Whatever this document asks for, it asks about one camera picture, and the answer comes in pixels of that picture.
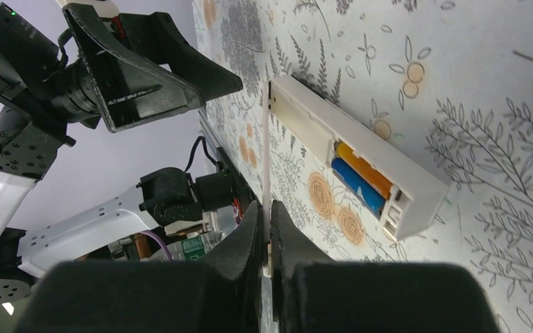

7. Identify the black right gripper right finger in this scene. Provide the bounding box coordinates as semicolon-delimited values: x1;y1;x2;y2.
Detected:
271;200;498;332

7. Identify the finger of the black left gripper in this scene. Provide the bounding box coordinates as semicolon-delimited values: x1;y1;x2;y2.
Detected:
119;12;244;107
62;3;204;133

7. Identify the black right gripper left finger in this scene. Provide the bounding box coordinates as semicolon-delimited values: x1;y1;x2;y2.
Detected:
15;202;264;332

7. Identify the white remote battery cover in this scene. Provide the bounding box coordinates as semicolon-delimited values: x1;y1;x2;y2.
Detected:
262;85;278;323

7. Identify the blue battery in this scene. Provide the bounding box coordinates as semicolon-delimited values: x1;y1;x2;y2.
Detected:
331;157;386;219

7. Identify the orange battery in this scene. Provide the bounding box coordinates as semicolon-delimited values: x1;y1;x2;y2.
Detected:
336;142;393;200

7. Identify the white remote control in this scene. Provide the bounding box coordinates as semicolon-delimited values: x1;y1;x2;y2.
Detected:
268;76;448;241

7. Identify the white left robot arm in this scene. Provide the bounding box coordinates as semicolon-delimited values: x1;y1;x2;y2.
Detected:
0;1;243;304

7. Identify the floral patterned table mat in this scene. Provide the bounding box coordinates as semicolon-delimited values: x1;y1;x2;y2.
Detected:
193;1;533;332

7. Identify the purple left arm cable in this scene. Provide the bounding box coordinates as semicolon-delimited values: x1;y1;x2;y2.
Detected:
144;230;176;262

